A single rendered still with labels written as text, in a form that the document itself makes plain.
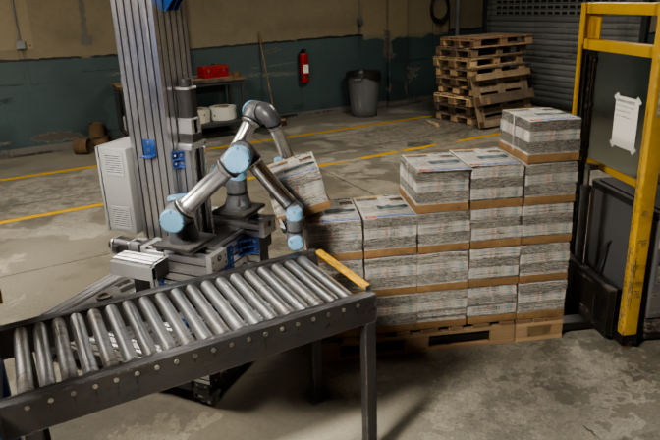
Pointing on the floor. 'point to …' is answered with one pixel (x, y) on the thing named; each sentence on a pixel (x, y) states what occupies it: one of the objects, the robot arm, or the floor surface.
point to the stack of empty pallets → (459, 73)
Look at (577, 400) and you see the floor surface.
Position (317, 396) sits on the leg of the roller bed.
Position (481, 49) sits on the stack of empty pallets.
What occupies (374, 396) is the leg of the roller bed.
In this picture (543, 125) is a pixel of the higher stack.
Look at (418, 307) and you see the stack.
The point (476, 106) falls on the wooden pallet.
